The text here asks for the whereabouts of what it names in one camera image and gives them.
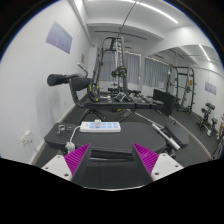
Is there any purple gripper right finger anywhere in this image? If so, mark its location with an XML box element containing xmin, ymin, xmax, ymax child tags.
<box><xmin>131</xmin><ymin>142</ymin><xmax>185</xmax><ymax>183</ymax></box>

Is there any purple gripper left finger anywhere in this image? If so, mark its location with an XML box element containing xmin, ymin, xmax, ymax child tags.
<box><xmin>41</xmin><ymin>143</ymin><xmax>92</xmax><ymax>183</ymax></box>

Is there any white charger plug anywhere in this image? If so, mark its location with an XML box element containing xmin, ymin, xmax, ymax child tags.
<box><xmin>94</xmin><ymin>119</ymin><xmax>101</xmax><ymax>128</ymax></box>

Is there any black padded gym bench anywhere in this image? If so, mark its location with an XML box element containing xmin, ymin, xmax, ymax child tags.
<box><xmin>44</xmin><ymin>122</ymin><xmax>173</xmax><ymax>156</ymax></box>

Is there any silver barbell bar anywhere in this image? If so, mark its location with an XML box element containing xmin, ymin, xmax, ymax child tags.
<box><xmin>134</xmin><ymin>112</ymin><xmax>180</xmax><ymax>151</ymax></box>

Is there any white blue power strip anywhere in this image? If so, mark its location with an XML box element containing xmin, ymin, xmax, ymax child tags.
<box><xmin>80</xmin><ymin>122</ymin><xmax>121</xmax><ymax>133</ymax></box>

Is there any small metal clip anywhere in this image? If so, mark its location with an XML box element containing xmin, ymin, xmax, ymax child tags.
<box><xmin>57</xmin><ymin>124</ymin><xmax>66</xmax><ymax>134</ymax></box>

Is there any black exercise bike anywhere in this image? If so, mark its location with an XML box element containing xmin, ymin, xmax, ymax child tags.
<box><xmin>198</xmin><ymin>102</ymin><xmax>218</xmax><ymax>136</ymax></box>

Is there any black foam roller pad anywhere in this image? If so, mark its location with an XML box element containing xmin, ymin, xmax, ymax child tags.
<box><xmin>47</xmin><ymin>74</ymin><xmax>91</xmax><ymax>91</ymax></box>

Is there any grey window curtain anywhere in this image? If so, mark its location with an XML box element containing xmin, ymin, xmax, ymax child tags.
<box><xmin>100</xmin><ymin>52</ymin><xmax>169</xmax><ymax>89</ymax></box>

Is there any mirrored rack reflection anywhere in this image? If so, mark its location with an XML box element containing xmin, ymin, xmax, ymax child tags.
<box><xmin>166</xmin><ymin>66</ymin><xmax>196</xmax><ymax>115</ymax></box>

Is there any white power strip cable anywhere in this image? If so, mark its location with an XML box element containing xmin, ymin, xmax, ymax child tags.
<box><xmin>65</xmin><ymin>125</ymin><xmax>82</xmax><ymax>155</ymax></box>

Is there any white wall socket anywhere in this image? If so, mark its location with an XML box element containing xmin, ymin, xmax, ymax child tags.
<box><xmin>20</xmin><ymin>130</ymin><xmax>32</xmax><ymax>146</ymax></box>

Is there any purple wall poster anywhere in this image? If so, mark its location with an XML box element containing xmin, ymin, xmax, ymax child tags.
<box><xmin>46</xmin><ymin>22</ymin><xmax>73</xmax><ymax>54</ymax></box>

